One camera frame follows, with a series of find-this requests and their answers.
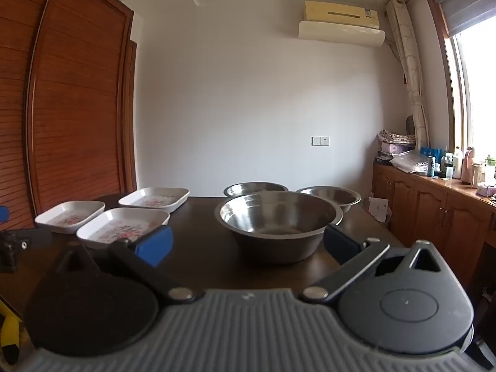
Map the wooden slatted wardrobe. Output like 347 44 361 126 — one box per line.
0 0 139 230

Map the small steel bowl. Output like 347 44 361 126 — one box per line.
224 181 290 199
296 186 362 214

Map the grey roller blind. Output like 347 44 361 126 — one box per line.
433 0 496 40

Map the beige air conditioner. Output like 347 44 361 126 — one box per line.
303 0 380 29

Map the group of bottles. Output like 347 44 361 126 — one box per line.
419 145 496 198

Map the wooden cabinet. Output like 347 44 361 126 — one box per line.
372 161 496 281

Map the large steel bowl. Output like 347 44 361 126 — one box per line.
215 192 344 266

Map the yellow object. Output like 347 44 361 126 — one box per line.
0 298 23 365

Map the patterned beige curtain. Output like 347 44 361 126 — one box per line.
385 0 430 153

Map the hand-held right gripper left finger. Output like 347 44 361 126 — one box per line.
50 225 204 305

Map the window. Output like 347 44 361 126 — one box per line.
445 19 496 165

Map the pink box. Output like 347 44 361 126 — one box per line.
382 141 415 156

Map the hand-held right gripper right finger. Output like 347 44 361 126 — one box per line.
300 224 443 303

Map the clear plastic bag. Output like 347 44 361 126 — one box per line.
389 151 429 174

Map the folded patterned cloth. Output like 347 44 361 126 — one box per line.
378 129 416 144

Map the white floral plate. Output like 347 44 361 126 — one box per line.
118 187 190 213
76 207 171 250
35 201 106 235

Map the white paper bag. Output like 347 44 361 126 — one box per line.
367 196 390 229

